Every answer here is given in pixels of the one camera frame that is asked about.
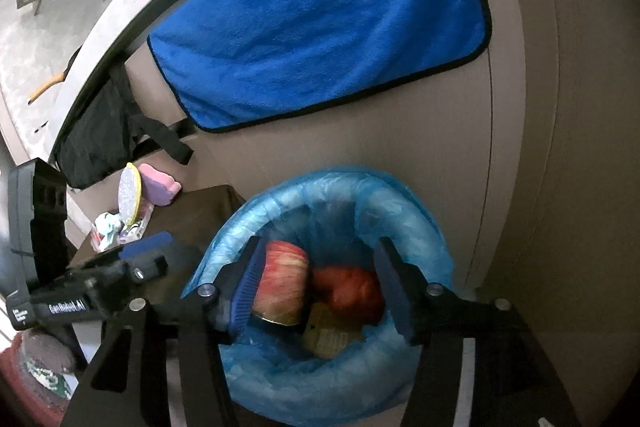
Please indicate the yellow snack wrapper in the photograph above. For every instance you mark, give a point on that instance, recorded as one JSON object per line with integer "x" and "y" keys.
{"x": 330, "y": 332}

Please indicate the blue towel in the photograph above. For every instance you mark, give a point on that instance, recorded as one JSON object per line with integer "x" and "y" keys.
{"x": 325, "y": 22}

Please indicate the brown cloth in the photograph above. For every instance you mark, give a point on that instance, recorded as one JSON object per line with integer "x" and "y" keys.
{"x": 200, "y": 217}

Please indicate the round white scrubber pad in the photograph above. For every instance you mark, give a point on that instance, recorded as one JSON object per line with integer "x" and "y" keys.
{"x": 130, "y": 194}

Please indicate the crushed red can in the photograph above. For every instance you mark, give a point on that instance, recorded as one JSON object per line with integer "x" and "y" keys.
{"x": 280, "y": 277}

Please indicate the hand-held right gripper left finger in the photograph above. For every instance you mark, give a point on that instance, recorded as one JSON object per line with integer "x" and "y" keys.
{"x": 247, "y": 292}

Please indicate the white bin with blue liner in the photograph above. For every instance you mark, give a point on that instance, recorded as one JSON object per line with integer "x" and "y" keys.
{"x": 325, "y": 387}

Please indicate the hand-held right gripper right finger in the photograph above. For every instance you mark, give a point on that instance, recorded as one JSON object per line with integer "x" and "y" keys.
{"x": 395, "y": 287}

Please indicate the black bag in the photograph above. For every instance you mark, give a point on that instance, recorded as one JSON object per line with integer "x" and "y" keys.
{"x": 95, "y": 137}

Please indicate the white wrapper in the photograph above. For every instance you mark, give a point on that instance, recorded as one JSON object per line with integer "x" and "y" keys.
{"x": 107, "y": 227}

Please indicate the red snack wrapper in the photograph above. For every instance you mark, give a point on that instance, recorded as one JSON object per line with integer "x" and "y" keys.
{"x": 350, "y": 292}

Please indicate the red knit cloth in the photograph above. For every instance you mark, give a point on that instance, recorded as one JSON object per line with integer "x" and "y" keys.
{"x": 20, "y": 387}

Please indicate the pink purple sponge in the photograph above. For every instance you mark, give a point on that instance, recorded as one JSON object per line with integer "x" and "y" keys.
{"x": 160, "y": 184}

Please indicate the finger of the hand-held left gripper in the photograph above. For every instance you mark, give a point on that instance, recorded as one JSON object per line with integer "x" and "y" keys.
{"x": 147, "y": 246}
{"x": 150, "y": 268}

